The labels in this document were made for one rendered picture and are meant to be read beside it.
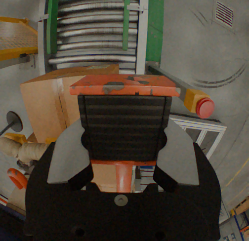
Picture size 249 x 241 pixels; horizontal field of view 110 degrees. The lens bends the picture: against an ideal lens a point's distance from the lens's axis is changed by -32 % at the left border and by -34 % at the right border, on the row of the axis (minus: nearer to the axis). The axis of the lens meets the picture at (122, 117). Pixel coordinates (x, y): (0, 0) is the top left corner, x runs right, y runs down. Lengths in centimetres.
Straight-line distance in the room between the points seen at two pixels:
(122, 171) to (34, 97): 48
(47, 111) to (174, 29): 134
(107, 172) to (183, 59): 129
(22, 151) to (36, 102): 29
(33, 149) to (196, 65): 155
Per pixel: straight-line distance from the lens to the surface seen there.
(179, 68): 148
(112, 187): 161
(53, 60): 95
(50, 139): 36
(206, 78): 167
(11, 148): 37
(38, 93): 55
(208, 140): 184
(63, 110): 52
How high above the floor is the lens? 136
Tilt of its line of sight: 62 degrees down
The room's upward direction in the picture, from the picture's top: 176 degrees counter-clockwise
